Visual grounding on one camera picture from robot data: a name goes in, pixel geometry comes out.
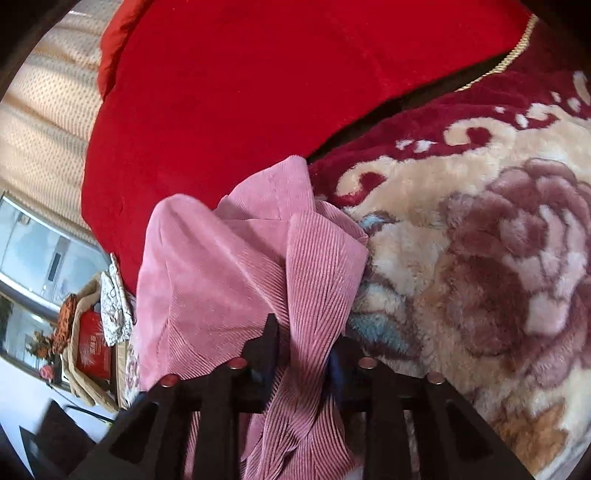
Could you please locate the pink corduroy jacket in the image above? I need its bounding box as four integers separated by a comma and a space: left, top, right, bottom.
134, 156, 368, 479

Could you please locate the beige fabric bag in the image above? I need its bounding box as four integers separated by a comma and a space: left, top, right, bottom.
61, 275, 120, 413

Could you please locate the red gift box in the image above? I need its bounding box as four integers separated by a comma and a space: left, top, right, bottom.
76, 310, 111, 381

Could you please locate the orange knitted item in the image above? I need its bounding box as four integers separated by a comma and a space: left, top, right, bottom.
51, 294, 77, 355

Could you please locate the white patterned cloth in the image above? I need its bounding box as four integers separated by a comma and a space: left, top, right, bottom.
100, 254, 134, 347

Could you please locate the floral plush blanket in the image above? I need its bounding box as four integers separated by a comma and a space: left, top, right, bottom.
307, 19, 590, 479

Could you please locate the red quilt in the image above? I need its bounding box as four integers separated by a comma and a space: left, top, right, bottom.
81, 1, 530, 290

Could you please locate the beige dotted curtain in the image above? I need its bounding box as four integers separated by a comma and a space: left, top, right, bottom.
1, 1, 120, 243

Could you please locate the window frame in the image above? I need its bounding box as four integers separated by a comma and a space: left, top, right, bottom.
1, 194, 107, 373

